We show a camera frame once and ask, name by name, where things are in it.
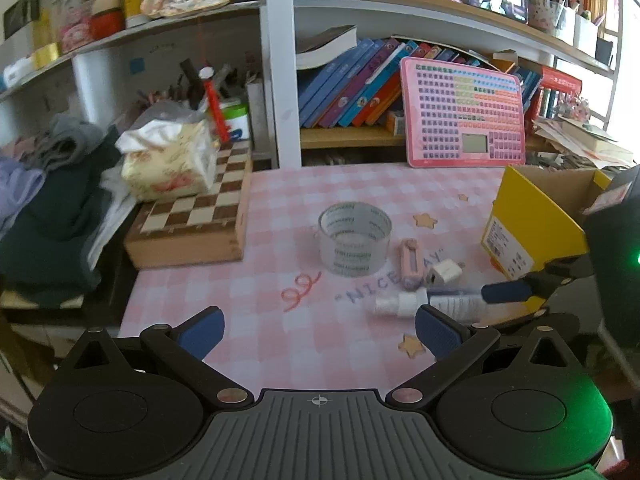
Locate white bookshelf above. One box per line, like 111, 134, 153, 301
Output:
0, 0, 640, 171

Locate red jar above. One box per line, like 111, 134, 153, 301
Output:
90, 0, 125, 38

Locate clear tape roll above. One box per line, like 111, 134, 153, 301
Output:
318, 202, 392, 277

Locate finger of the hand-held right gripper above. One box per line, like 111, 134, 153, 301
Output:
492, 309, 601, 339
481, 256, 596, 306

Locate wooden chessboard box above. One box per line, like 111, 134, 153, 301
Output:
124, 140, 252, 268

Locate smartphone with lit screen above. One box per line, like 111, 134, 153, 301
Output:
467, 0, 529, 23

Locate pink learning board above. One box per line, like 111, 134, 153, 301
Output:
400, 57, 527, 168

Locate red pen white cap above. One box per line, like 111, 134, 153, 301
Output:
199, 66, 232, 143

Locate floral tissue pack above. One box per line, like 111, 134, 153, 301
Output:
115, 120, 219, 201

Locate pile of papers and books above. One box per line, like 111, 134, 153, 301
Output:
532, 115, 633, 171

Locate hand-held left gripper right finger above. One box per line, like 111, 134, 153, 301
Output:
385, 306, 586, 409

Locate white charger plug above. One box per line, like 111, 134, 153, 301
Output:
425, 259, 462, 286

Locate yellow cardboard box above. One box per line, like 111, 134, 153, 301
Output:
481, 164, 613, 311

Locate leaning thin booklets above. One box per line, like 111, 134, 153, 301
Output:
517, 65, 546, 111

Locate row of blue books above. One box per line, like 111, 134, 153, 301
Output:
298, 37, 418, 128

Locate green white jar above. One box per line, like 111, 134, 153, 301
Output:
220, 102, 250, 141

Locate purple cloth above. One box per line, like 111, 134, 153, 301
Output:
0, 157, 46, 233

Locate white pen holder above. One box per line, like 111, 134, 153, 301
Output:
574, 12, 601, 58

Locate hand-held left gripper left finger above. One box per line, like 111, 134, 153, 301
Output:
55, 306, 254, 409

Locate white spray bottle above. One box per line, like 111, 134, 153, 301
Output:
374, 287, 488, 320

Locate pink checked tablecloth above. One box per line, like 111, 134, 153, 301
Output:
117, 162, 601, 386

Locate dark green clothing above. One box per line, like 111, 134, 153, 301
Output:
0, 127, 138, 306

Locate clear pen holder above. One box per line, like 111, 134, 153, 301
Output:
530, 0, 576, 43

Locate grey cloth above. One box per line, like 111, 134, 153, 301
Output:
37, 115, 108, 171

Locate red dictionary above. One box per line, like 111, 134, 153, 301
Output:
542, 66, 583, 91

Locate thick grey paperback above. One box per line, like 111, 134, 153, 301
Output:
295, 25, 358, 68

